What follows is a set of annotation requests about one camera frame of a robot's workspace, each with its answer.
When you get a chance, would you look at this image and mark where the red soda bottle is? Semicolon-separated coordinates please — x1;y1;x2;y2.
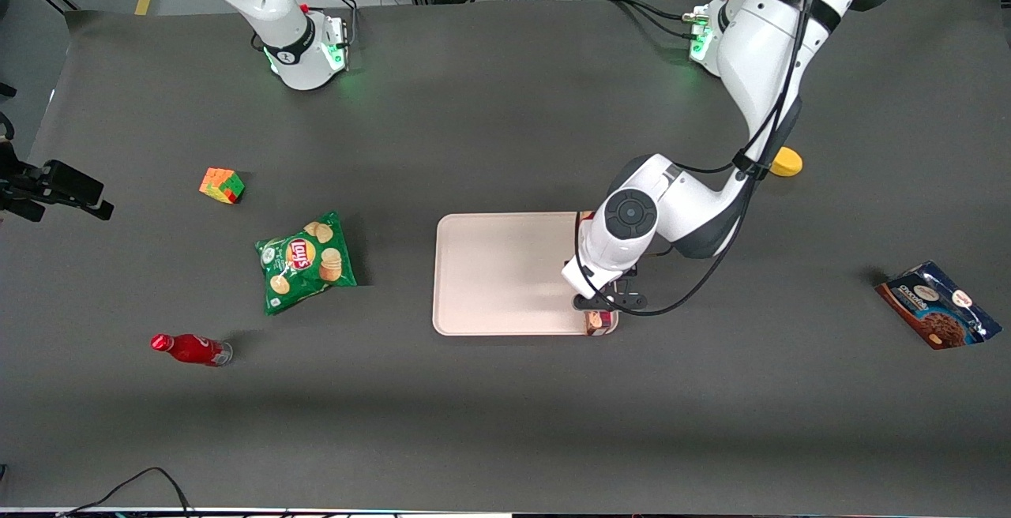
150;333;234;367

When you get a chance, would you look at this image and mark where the dark grey table mat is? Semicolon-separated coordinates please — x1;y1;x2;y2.
0;0;1011;516

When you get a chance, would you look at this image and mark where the black cable on table edge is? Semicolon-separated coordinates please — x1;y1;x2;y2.
55;467;195;518

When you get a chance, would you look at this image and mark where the pale pink rectangular tray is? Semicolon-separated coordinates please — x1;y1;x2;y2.
432;212;619;337

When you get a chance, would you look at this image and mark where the green Lays chips bag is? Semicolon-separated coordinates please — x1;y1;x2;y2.
254;211;358;316

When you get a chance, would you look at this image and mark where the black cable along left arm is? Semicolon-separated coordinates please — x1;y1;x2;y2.
574;0;814;316

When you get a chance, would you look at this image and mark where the blue chocolate cookie bag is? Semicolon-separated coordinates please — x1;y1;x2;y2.
874;260;1003;351

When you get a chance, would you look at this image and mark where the colourful puzzle cube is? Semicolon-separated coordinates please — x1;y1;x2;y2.
199;167;246;205

